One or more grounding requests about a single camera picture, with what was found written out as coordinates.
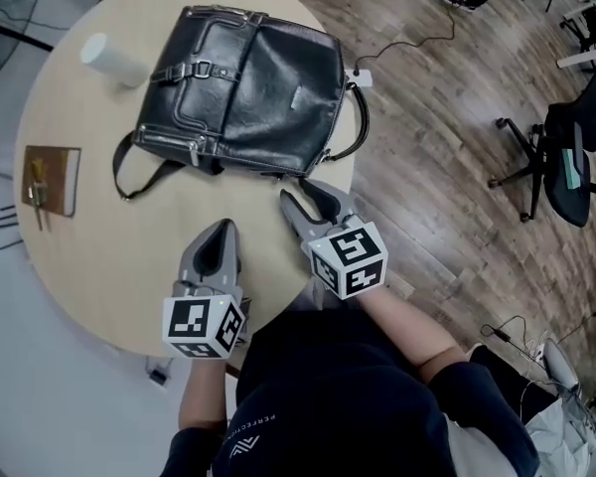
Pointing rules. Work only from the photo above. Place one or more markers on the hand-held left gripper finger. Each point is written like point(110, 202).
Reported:
point(190, 264)
point(232, 261)

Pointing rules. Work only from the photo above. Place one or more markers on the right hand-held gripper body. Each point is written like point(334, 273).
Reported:
point(350, 256)

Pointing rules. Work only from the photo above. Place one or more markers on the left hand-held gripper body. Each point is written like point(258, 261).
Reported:
point(193, 323)

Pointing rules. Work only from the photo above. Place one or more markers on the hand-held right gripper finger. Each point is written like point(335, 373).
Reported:
point(303, 221)
point(340, 199)

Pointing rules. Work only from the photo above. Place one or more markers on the silver zipper pull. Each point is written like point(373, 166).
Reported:
point(194, 156)

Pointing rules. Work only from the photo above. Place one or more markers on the black leather bag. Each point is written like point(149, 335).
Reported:
point(273, 92)

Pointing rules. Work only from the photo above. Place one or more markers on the person's left forearm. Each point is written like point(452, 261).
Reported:
point(201, 395)

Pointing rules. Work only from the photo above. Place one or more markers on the person's right forearm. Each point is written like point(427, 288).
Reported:
point(407, 331)

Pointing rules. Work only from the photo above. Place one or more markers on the white plastic bag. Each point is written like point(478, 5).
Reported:
point(566, 435)

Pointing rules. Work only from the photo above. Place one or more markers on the black power adapter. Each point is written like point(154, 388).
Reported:
point(158, 375)

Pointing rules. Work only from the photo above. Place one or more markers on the white power strip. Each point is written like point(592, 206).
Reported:
point(360, 77)

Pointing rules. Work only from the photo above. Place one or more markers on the person's dark shirt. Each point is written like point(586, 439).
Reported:
point(328, 395)

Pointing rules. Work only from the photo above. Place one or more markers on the brown notebook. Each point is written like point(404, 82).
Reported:
point(59, 177)

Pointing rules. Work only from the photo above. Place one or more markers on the bunch of keys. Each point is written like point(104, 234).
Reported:
point(40, 192)

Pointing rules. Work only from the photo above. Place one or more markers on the white cylinder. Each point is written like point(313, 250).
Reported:
point(111, 60)

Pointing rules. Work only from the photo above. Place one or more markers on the black office chair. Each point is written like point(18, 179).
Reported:
point(566, 167)

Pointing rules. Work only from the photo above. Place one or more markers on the black floor fan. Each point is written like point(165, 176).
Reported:
point(2, 23)

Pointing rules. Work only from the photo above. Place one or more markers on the white desk frame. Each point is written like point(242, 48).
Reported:
point(588, 28)

